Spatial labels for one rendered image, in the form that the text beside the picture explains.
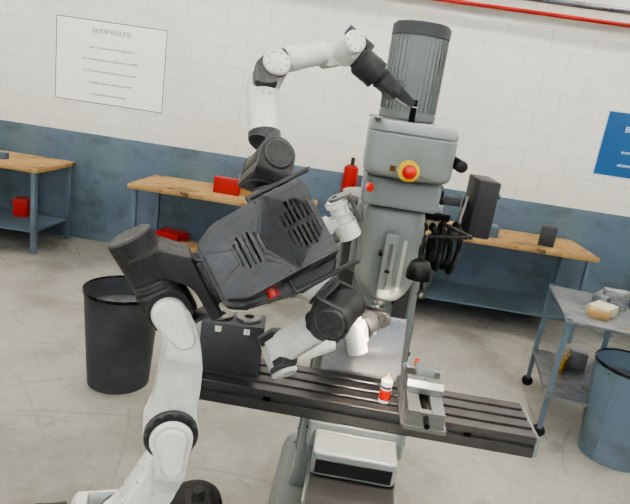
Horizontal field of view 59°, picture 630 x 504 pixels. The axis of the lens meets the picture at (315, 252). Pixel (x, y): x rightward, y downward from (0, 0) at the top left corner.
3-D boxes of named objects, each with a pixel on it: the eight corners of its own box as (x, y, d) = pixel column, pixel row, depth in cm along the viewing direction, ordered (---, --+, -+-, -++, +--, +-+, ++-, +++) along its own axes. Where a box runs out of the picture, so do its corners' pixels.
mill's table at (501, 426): (538, 459, 189) (544, 439, 187) (180, 396, 195) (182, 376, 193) (520, 422, 211) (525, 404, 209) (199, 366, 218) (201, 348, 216)
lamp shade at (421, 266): (414, 282, 162) (418, 262, 161) (400, 274, 169) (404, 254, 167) (434, 282, 166) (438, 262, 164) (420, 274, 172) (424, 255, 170)
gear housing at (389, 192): (438, 215, 171) (445, 183, 168) (359, 203, 172) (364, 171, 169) (427, 198, 203) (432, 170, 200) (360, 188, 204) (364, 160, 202)
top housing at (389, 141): (452, 188, 159) (464, 131, 155) (360, 174, 160) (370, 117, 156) (433, 170, 204) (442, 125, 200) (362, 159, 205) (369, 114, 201)
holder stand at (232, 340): (258, 376, 201) (265, 325, 195) (196, 369, 199) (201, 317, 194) (260, 361, 212) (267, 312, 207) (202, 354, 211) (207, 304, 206)
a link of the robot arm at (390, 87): (380, 104, 180) (352, 80, 177) (399, 79, 179) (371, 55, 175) (391, 105, 168) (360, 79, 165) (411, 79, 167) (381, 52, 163)
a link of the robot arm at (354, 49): (369, 70, 163) (339, 44, 160) (353, 82, 173) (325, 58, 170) (388, 41, 166) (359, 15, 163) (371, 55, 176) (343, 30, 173)
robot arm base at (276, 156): (258, 182, 139) (300, 183, 145) (253, 133, 141) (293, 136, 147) (238, 199, 152) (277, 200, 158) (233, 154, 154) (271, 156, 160)
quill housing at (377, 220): (411, 308, 182) (431, 212, 174) (349, 298, 183) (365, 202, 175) (407, 290, 201) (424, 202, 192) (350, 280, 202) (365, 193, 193)
